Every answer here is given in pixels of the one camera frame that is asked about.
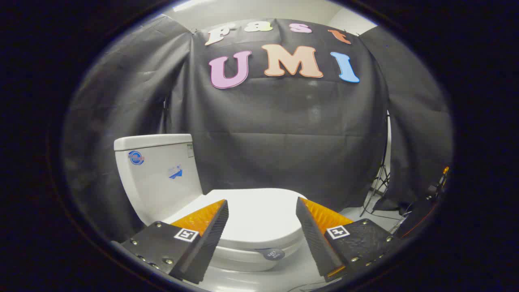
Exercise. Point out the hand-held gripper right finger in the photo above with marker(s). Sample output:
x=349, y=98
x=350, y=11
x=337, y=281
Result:
x=314, y=239

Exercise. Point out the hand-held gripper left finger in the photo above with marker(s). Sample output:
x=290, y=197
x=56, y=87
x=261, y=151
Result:
x=211, y=239

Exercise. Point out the dark round lid tab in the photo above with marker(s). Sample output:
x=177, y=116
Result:
x=271, y=254

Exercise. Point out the white toilet lid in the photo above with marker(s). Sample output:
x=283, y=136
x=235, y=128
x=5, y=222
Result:
x=259, y=215

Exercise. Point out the white toilet bowl with seat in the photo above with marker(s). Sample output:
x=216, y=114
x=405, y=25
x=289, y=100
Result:
x=243, y=262

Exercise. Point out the white toilet tank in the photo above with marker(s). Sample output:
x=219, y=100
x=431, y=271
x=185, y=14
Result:
x=158, y=186

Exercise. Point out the black tripod stand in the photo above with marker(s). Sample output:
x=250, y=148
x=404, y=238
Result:
x=381, y=178

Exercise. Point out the black backdrop cloth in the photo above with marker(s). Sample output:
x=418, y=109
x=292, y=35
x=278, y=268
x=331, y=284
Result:
x=284, y=134

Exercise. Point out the dark device with orange part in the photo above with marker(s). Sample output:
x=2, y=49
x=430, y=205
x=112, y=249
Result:
x=425, y=207

